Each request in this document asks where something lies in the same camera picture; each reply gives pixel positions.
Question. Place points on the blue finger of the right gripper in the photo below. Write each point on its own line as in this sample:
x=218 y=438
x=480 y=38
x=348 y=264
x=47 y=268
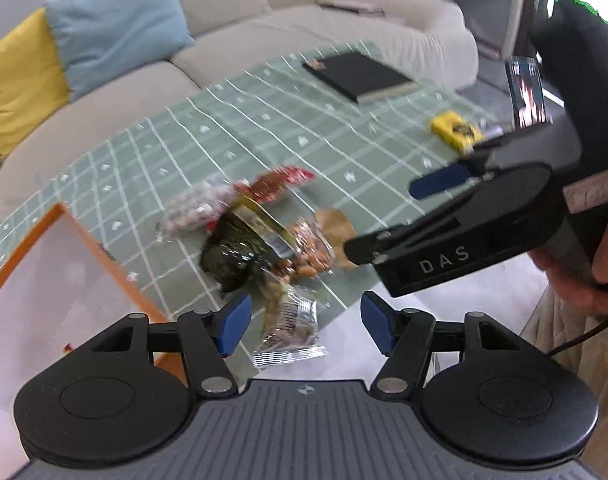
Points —
x=363 y=249
x=458 y=173

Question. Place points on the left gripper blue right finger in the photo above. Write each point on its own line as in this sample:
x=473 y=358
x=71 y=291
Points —
x=404 y=337

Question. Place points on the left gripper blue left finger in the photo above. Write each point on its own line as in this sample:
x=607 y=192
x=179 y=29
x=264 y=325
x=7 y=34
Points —
x=207 y=339

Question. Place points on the orange glazed nuts packet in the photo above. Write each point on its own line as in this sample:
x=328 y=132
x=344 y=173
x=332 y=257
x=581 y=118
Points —
x=319 y=246

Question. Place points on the clear packet of brown nuts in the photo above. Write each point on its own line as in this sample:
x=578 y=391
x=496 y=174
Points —
x=290 y=324

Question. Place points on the dark device on sofa arm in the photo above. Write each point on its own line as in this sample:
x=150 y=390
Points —
x=353 y=7

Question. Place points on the person's right hand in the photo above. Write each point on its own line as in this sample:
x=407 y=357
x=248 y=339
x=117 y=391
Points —
x=582 y=294

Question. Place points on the yellow small box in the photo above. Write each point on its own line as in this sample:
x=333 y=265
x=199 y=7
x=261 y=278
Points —
x=456 y=132

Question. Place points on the green checked tablecloth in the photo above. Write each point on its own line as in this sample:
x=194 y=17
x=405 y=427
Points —
x=117 y=157

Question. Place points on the dark green snack packet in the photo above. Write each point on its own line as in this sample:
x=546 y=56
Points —
x=246 y=238

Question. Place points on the red snack packet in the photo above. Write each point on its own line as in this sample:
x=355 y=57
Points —
x=268 y=187

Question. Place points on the phone with lit screen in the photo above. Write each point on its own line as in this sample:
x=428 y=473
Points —
x=526 y=91

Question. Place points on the black notebook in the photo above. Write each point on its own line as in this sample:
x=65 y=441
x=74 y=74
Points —
x=359 y=78

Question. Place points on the clear bag of pale nuts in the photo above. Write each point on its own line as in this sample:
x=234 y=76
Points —
x=196 y=207

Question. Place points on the orange cardboard box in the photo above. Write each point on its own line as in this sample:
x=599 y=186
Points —
x=78 y=380

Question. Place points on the yellow cushion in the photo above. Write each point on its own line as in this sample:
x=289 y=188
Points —
x=32 y=80

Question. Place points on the light blue cushion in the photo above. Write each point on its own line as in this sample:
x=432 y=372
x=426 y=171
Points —
x=100 y=40

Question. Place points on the beige fabric sofa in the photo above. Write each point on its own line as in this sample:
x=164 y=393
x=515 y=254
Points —
x=427 y=38

